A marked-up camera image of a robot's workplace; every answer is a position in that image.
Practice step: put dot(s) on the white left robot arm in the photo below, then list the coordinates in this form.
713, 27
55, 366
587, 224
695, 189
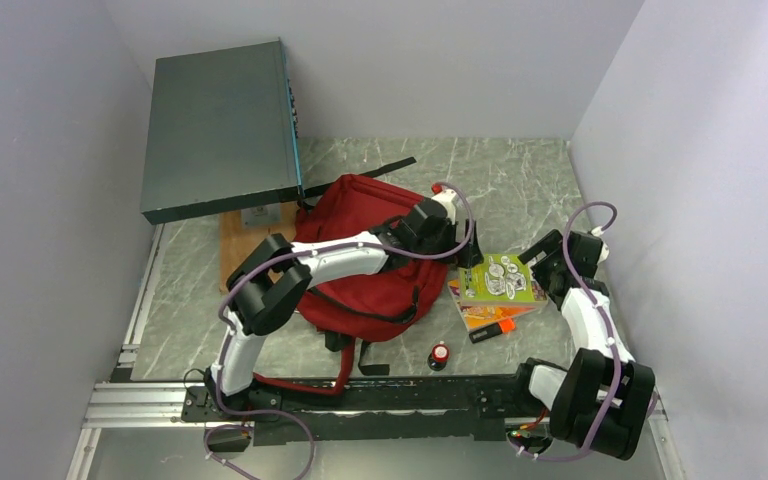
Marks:
276, 276

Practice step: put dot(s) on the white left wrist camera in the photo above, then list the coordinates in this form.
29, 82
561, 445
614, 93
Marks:
448, 198

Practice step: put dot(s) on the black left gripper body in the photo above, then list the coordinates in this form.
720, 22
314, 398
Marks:
447, 237

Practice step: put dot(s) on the dark grey box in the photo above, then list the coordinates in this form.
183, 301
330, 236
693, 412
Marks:
222, 134

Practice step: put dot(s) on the green comic book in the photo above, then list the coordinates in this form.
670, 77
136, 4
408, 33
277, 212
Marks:
501, 280

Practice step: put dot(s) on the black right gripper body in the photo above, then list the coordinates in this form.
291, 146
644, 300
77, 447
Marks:
545, 269

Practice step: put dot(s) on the wooden board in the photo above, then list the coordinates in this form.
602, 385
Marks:
236, 242

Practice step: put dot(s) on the black mounting rail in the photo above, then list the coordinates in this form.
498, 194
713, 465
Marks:
480, 407

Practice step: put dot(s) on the orange highlighter marker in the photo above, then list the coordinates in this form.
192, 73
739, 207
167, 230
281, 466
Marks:
492, 330

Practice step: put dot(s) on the orange comic book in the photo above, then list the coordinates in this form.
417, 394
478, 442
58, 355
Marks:
476, 317

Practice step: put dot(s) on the metal post with base plate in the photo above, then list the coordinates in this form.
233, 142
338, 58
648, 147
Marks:
262, 216

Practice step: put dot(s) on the red backpack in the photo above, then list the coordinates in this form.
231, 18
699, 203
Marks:
370, 308

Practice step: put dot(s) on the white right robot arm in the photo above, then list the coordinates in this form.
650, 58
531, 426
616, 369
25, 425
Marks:
601, 401

